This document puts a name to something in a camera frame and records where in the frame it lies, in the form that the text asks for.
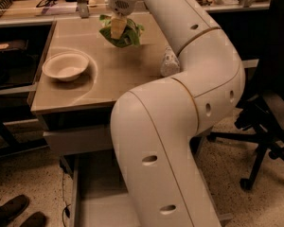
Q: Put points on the grey drawer cabinet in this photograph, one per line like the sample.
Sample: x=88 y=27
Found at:
x=111 y=71

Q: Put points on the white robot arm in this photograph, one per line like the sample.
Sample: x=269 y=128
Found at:
x=152 y=124

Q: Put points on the grey metal frame post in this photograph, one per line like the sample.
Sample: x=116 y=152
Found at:
x=83 y=9

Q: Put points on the open grey middle drawer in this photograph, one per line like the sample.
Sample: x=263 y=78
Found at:
x=99 y=194

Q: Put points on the right brown shoe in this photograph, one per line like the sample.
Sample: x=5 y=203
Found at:
x=37 y=219

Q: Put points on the grey top drawer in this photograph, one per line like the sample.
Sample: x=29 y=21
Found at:
x=79 y=140

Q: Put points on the white paper bowl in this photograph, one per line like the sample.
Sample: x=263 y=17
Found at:
x=65 y=66

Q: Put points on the clear plastic water bottle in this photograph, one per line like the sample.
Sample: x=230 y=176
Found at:
x=170 y=64

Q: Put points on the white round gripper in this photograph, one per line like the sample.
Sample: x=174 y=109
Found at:
x=123 y=4

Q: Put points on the green rice chip bag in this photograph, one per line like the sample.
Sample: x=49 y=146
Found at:
x=130 y=36

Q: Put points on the black office chair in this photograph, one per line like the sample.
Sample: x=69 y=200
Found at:
x=262 y=104

